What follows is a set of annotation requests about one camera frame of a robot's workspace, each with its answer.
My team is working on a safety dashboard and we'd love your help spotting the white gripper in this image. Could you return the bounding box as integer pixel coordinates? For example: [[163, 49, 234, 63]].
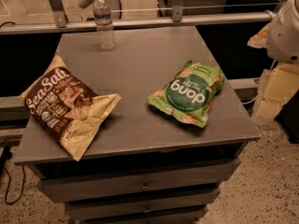
[[247, 0, 299, 126]]

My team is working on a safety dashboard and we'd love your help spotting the green rice chip bag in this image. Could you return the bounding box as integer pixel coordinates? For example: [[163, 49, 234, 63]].
[[148, 61, 225, 128]]

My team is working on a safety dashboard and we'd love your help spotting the clear plastic water bottle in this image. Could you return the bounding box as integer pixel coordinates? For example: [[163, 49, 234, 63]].
[[93, 0, 115, 50]]

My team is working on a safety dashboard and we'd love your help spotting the brown sea salt chip bag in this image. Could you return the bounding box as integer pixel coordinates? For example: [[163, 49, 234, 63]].
[[19, 55, 121, 161]]

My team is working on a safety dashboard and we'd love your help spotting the grey drawer cabinet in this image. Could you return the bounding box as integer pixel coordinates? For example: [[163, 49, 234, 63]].
[[14, 26, 260, 224]]

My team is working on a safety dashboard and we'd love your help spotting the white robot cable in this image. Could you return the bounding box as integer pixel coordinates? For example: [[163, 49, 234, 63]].
[[241, 59, 278, 106]]

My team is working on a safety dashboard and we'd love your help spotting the grey metal rail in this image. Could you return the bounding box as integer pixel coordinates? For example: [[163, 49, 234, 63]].
[[0, 10, 274, 35]]

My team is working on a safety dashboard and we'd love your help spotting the black floor cable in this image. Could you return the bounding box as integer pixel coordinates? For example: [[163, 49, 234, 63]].
[[0, 137, 26, 205]]

